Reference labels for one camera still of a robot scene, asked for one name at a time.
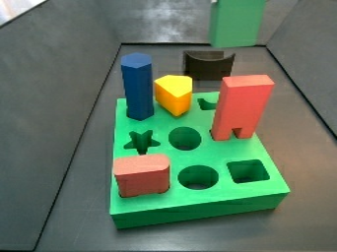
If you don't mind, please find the green arch block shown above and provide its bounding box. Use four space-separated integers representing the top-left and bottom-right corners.
209 0 265 47

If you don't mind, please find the green shape sorter board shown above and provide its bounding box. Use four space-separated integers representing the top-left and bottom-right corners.
109 92 290 228

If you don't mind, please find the yellow pentagon block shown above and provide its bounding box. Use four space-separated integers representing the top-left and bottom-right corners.
153 75 192 116

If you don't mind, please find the short red rounded block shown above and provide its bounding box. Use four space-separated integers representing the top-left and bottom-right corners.
112 154 171 198

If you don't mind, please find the tall red notched block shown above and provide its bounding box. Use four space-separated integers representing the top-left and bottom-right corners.
209 75 274 141

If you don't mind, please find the blue hexagonal prism block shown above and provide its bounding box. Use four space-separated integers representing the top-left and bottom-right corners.
121 52 153 120

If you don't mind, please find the black curved bracket stand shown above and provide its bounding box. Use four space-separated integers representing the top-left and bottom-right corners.
183 50 235 81

